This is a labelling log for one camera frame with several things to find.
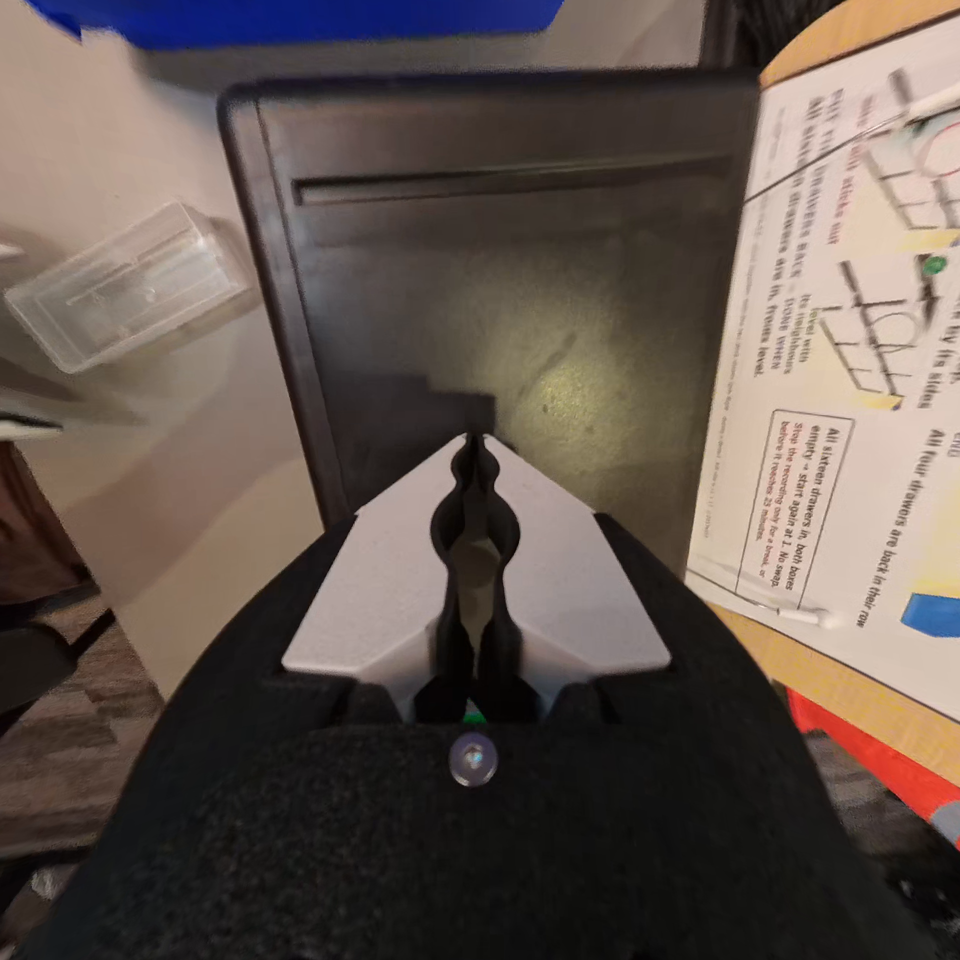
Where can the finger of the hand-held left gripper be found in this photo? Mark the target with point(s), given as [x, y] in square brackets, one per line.
[37, 424]

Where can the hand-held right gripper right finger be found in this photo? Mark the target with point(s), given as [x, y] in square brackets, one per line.
[592, 600]

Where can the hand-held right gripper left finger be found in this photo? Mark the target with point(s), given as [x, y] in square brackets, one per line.
[360, 600]

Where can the clear plastic drawer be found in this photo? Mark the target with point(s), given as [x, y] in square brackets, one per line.
[127, 289]

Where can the black drawer cabinet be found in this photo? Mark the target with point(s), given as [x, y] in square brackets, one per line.
[487, 300]

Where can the blue storage bin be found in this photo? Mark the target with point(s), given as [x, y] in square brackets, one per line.
[300, 19]

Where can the person's brown clothing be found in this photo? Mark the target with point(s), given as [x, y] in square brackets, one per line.
[37, 525]

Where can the black office chair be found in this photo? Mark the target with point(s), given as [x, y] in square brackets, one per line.
[37, 667]

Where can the printed instruction sheet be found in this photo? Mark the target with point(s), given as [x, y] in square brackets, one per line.
[847, 375]

